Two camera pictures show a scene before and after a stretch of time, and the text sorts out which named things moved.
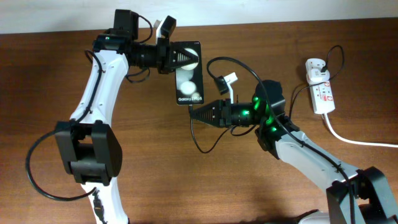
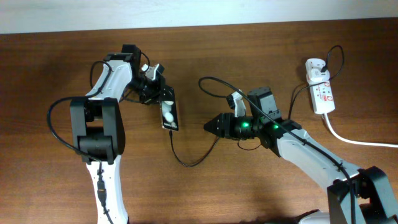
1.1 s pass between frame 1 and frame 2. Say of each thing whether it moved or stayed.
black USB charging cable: moved
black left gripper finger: moved
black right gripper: moved
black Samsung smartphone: moved
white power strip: stayed
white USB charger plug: stayed
